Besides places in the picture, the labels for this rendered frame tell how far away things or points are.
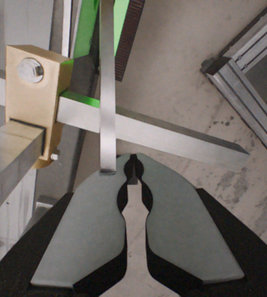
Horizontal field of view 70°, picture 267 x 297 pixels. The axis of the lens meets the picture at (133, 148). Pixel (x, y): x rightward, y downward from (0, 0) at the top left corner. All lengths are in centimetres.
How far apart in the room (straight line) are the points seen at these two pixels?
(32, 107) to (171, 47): 90
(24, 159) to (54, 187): 28
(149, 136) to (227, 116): 103
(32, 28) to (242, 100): 81
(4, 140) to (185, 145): 19
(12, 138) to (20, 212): 51
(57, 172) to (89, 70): 23
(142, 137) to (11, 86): 15
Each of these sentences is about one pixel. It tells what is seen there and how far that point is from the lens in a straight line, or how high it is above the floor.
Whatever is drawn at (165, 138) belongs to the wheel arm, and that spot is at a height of 83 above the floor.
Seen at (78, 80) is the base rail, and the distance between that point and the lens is 35.
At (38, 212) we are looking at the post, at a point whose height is 74.
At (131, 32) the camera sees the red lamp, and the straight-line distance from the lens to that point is 34.
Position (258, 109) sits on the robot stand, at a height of 23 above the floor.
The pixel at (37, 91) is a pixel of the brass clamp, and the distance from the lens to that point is 22.
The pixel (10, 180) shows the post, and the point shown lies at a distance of 19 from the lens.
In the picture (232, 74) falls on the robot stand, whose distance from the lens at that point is 92.
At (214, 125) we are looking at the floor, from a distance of 123.
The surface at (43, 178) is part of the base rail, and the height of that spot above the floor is 70.
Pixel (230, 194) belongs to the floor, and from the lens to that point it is 160.
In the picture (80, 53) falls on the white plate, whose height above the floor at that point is 76.
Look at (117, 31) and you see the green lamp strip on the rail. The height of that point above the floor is 70.
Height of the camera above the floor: 104
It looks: 61 degrees down
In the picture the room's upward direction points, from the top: 178 degrees clockwise
